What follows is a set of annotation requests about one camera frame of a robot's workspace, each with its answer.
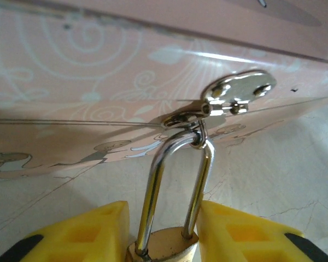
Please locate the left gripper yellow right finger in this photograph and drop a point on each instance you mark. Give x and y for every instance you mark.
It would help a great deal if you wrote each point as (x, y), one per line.
(246, 234)

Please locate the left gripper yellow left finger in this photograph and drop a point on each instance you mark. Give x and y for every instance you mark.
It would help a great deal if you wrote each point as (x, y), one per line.
(79, 234)

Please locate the brass padlock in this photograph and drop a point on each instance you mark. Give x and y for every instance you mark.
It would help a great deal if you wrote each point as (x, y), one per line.
(169, 243)

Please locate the pink cartoon couple tin box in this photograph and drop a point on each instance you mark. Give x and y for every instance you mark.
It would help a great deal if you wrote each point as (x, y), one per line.
(71, 82)

